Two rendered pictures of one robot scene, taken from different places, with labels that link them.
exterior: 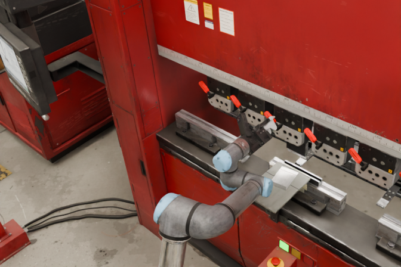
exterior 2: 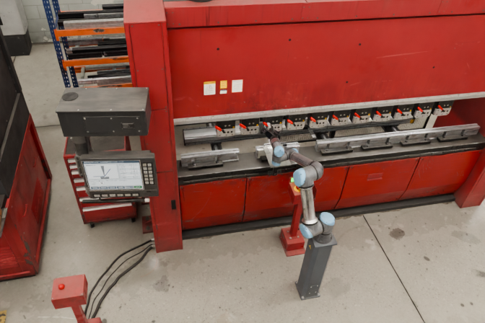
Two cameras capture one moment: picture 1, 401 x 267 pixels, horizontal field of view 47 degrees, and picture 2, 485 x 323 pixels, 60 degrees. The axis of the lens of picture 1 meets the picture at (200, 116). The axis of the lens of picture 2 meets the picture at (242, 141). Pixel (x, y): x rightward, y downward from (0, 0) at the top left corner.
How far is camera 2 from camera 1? 2.41 m
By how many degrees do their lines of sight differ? 48
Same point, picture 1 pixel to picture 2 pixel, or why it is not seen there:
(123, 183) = (112, 244)
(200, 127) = (205, 156)
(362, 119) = (313, 102)
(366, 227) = (310, 151)
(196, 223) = (320, 171)
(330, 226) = not seen: hidden behind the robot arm
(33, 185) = (42, 299)
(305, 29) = (287, 74)
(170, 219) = (309, 177)
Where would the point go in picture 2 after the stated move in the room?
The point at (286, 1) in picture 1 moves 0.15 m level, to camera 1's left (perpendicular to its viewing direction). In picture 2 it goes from (277, 65) to (268, 73)
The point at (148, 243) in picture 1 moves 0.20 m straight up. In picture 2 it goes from (176, 257) to (175, 244)
